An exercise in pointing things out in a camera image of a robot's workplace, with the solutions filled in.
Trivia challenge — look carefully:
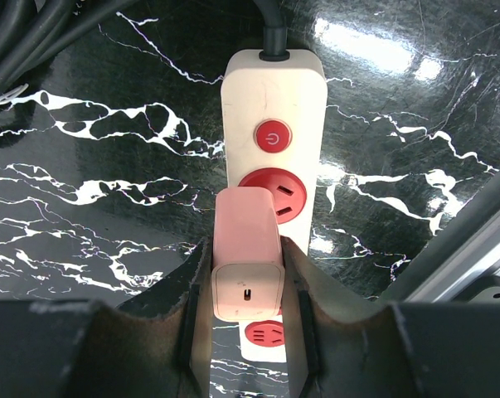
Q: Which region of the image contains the white red power strip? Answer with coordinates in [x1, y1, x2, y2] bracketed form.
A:
[221, 50, 328, 363]

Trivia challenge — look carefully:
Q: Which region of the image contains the orange pink charger plug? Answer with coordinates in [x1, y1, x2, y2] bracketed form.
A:
[211, 187, 285, 322]

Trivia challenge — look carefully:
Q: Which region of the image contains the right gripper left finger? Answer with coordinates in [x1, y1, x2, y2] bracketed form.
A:
[0, 239, 213, 397]

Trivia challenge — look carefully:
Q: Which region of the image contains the black power strip cord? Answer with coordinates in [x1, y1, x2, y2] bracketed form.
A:
[0, 0, 292, 109]

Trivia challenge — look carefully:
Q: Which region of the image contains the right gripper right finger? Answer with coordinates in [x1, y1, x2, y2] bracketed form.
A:
[281, 237, 500, 397]

